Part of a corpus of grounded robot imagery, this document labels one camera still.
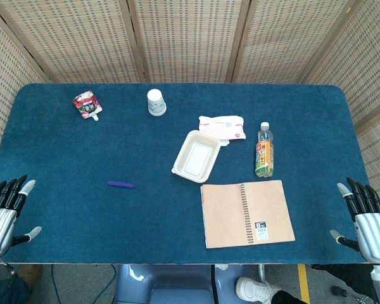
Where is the blue carpet table mat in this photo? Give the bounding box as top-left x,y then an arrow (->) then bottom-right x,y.
0,83 -> 380,265

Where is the white paper cup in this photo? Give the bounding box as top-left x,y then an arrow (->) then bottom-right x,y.
146,89 -> 167,117

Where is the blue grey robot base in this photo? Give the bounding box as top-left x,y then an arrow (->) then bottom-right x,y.
113,264 -> 251,304

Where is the red drink pouch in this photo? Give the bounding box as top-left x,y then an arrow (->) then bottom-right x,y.
72,90 -> 104,122

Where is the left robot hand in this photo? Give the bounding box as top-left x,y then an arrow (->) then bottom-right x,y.
0,175 -> 42,258

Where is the pink white tissue pack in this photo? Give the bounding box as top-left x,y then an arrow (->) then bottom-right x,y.
198,115 -> 246,141

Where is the yellow floor tape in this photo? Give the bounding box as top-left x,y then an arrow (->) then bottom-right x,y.
297,264 -> 311,304

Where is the plastic beverage bottle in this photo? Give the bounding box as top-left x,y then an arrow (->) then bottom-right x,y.
255,122 -> 276,179

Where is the brown spiral notebook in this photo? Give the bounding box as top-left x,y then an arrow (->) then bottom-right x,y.
200,180 -> 296,250

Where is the white takeaway container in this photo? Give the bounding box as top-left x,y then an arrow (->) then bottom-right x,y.
171,129 -> 222,184

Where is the black trouser leg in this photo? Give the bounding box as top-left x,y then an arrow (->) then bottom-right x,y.
270,289 -> 305,304

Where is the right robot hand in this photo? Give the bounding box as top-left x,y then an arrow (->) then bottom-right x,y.
330,177 -> 380,263

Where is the white sneaker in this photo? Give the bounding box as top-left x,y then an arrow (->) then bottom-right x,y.
235,276 -> 281,304

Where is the woven bamboo folding screen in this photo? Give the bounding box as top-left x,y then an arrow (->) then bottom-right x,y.
0,0 -> 380,235

